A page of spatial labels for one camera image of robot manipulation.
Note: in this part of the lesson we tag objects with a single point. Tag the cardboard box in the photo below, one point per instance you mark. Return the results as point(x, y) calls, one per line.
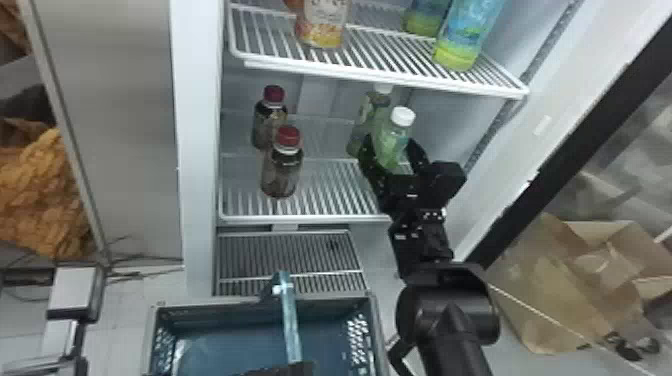
point(577, 283)

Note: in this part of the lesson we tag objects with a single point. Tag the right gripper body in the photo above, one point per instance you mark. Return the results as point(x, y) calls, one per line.
point(407, 197)

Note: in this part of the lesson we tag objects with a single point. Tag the orange bottle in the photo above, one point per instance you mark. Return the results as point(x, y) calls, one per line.
point(321, 23)

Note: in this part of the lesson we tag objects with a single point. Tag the fridge door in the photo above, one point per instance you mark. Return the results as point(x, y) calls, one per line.
point(572, 152)

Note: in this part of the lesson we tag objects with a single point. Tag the green bottle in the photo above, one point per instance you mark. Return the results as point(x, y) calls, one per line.
point(424, 18)
point(367, 120)
point(392, 142)
point(464, 36)

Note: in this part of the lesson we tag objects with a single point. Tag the blue basket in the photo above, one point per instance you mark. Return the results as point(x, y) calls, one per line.
point(252, 341)

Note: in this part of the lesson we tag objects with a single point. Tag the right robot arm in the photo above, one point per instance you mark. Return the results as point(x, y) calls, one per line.
point(446, 310)

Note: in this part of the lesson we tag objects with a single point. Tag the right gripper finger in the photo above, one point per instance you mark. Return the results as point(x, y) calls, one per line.
point(417, 157)
point(371, 160)

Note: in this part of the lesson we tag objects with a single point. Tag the white fridge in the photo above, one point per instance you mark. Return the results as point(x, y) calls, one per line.
point(197, 157)

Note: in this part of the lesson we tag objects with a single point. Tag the brown bottle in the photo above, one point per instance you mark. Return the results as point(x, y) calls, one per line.
point(282, 168)
point(268, 123)

